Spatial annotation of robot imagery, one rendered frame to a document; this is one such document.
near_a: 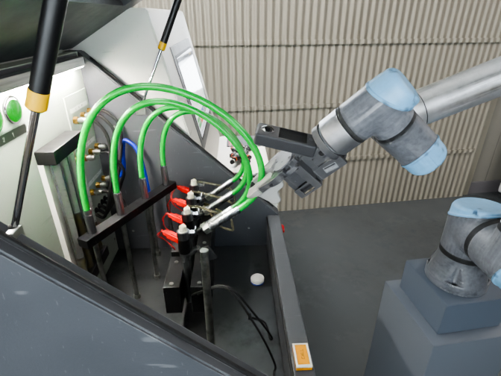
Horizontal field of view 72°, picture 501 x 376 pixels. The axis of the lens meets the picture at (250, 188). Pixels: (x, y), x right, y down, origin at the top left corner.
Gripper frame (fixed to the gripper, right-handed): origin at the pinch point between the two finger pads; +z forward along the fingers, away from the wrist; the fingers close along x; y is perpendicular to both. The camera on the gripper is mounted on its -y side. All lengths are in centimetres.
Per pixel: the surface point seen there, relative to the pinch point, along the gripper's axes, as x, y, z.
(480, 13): 248, 104, -71
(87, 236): -11.8, -19.3, 29.5
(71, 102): 13.2, -41.4, 24.1
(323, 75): 200, 47, 27
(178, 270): -8.0, 2.2, 27.2
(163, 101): 6.6, -24.6, 1.8
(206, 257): -17.3, -1.7, 5.6
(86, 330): -38.4, -14.2, 3.6
